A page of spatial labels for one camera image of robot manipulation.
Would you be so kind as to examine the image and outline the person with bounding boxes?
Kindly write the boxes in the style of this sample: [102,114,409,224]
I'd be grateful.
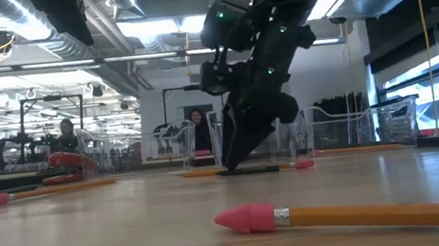
[186,106,213,153]
[47,117,82,157]

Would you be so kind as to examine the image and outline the green marker pink tip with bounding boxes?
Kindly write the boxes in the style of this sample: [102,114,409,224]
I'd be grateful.
[216,163,282,179]

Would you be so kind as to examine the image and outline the orange pencil pink cap eraser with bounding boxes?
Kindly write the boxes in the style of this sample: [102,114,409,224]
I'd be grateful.
[212,180,439,246]
[312,139,407,160]
[0,176,122,206]
[178,155,317,186]

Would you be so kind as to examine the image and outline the red stapler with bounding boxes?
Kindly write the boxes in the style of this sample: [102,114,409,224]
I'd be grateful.
[38,148,102,188]

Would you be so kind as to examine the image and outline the wide clear plastic bin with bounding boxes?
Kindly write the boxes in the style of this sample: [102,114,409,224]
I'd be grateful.
[75,114,202,183]

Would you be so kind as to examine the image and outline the black gantry frame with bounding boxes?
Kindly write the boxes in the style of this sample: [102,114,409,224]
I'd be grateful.
[160,81,227,126]
[14,92,91,163]

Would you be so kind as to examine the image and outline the black ceiling dome camera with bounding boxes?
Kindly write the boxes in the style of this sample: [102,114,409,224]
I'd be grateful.
[328,15,348,26]

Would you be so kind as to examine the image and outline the long ceiling light fixture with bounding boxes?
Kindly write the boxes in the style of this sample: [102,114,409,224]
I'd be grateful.
[0,21,348,87]

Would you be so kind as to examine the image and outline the narrow clear plastic bin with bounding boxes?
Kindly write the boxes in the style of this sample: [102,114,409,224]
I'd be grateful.
[205,99,304,172]

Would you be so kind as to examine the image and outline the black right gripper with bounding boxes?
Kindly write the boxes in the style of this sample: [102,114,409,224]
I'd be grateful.
[192,14,332,173]

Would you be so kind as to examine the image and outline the black ceiling device yellow wires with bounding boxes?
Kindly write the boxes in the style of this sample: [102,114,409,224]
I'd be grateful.
[0,28,20,67]

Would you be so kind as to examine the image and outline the black storage rack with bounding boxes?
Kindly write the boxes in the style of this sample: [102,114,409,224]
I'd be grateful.
[312,91,370,149]

